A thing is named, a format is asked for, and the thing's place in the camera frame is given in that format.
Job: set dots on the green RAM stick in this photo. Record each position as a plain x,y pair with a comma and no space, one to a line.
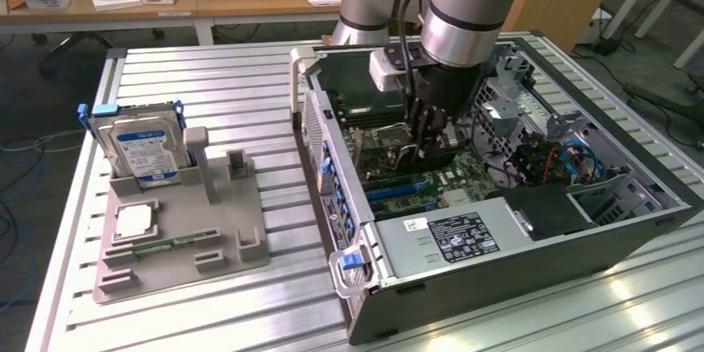
165,243

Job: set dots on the black stand base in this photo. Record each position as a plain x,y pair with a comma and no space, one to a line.
661,98

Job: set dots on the hard disk with blue caddy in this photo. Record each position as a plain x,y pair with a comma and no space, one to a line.
146,150

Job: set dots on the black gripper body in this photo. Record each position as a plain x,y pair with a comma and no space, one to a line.
449,84

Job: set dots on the silver chipset heatsink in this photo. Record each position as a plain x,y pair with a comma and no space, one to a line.
455,198

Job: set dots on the grey power supply unit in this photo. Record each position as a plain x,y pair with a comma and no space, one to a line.
407,245

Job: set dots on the low metal disk bay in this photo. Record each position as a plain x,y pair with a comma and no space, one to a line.
617,199

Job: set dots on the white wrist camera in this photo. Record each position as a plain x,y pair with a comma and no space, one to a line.
387,71

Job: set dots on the tall metal drive cage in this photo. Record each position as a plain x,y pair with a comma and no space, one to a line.
503,113

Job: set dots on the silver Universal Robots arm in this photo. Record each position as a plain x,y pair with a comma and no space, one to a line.
467,18

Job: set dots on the graphics card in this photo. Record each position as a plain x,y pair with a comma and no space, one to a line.
429,162

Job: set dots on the blue expansion slot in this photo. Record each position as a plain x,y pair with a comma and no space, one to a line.
397,192

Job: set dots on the grey parts rack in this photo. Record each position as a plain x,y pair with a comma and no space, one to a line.
177,212

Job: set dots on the silver CPU chip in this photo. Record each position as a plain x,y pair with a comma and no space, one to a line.
135,222

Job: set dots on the CPU socket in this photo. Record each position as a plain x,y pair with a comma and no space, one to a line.
391,133

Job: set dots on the black open PC case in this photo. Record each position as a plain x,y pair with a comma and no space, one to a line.
495,269

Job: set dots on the black office chair base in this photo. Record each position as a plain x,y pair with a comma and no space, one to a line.
71,45

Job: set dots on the green motherboard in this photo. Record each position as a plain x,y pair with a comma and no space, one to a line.
467,179

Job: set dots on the blue case latch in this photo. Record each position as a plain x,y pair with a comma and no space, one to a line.
350,262

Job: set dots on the white floor appliance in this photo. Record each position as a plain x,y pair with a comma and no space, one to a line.
597,26

